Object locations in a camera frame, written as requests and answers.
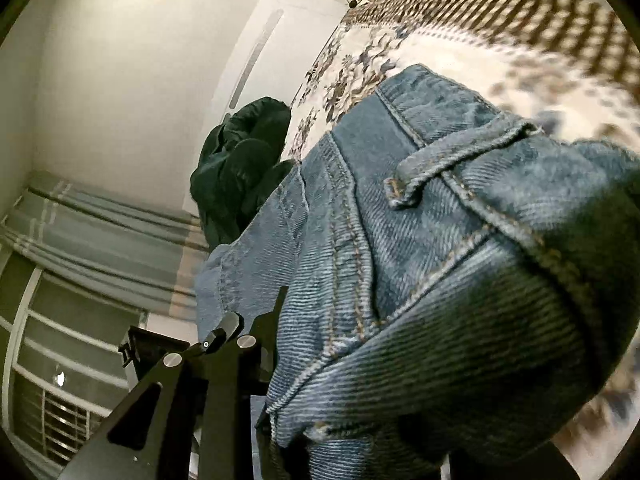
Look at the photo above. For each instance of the blue denim jeans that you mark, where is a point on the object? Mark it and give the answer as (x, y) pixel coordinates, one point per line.
(455, 286)

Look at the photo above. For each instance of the grey striped curtain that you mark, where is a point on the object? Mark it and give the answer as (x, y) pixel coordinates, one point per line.
(132, 252)

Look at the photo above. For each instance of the white wardrobe door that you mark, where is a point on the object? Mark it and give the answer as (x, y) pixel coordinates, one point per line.
(277, 43)

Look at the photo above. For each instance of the white floral bed sheet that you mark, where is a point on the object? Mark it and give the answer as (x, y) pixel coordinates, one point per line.
(567, 66)

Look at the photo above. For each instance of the dark green garment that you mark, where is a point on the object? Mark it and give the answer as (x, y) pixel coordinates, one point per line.
(240, 165)

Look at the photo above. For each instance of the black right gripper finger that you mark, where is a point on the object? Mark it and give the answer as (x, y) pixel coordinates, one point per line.
(189, 417)

